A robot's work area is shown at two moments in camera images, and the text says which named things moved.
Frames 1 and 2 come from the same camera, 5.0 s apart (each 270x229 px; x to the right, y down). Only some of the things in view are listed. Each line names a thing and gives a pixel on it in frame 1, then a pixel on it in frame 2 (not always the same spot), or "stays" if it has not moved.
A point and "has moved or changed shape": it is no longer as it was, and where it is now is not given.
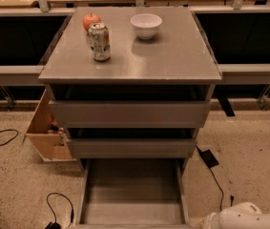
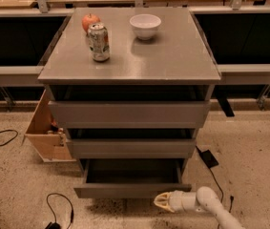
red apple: (90, 19) stays
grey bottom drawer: (133, 194) has moved or changed shape
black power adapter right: (211, 161) stays
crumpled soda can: (99, 41) stays
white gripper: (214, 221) to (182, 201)
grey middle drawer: (134, 148) stays
